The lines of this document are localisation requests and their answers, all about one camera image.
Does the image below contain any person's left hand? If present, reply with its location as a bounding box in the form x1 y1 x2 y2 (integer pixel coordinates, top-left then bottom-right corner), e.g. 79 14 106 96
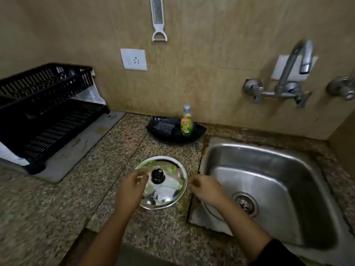
115 168 149 216

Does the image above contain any person's right hand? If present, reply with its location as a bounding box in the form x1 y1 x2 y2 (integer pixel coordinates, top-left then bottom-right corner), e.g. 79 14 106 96
188 174 232 211

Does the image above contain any person's right forearm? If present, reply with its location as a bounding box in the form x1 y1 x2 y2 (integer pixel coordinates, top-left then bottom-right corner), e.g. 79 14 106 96
205 203 273 262

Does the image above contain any person's left forearm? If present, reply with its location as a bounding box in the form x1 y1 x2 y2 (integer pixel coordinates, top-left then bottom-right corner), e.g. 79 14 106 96
79 210 139 266

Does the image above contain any steel pot lid, black knob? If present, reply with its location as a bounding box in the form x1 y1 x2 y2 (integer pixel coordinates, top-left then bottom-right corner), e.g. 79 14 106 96
134 156 188 210

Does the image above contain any black plastic soap tray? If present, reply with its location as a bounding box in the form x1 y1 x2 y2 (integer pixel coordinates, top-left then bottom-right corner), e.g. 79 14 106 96
146 116 207 144

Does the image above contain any dark scrub pad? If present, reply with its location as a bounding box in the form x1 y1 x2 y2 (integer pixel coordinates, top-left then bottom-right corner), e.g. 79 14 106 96
153 121 175 136

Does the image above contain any steel sink drain strainer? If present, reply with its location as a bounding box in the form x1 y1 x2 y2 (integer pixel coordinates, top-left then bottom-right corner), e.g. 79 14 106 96
232 192 259 218

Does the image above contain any green dish soap bottle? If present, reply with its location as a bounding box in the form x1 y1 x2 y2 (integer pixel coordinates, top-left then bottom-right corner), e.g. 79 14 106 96
180 105 194 137

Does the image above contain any white drip tray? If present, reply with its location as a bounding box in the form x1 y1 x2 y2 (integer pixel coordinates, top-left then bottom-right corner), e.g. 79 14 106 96
0 111 126 184

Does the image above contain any stainless steel sink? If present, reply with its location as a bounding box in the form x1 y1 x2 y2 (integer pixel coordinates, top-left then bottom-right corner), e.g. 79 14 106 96
189 137 355 266

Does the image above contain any white perforated rack side panel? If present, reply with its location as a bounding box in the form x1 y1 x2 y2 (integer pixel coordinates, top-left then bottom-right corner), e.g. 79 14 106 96
0 141 30 166
73 70 106 105

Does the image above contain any black sleeve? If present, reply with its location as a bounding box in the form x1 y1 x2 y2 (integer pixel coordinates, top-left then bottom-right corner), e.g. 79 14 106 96
250 238 307 266

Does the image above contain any black plastic dish rack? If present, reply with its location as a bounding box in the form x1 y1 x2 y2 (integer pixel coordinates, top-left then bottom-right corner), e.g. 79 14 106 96
0 63 110 175

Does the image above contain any white wall socket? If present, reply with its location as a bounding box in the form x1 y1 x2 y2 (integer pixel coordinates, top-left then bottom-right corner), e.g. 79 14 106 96
120 48 148 71

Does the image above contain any steel wall tap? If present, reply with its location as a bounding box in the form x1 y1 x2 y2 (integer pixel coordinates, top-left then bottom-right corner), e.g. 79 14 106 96
244 40 315 110

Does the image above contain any white wall plate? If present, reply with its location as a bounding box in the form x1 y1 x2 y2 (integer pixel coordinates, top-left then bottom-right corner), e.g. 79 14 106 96
270 55 319 82

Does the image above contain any white handled grater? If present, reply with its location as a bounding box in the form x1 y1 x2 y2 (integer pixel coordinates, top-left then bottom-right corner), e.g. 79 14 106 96
150 0 168 42

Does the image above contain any steel wall valve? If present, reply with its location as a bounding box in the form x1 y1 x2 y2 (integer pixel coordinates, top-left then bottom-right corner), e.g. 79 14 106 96
326 77 355 101

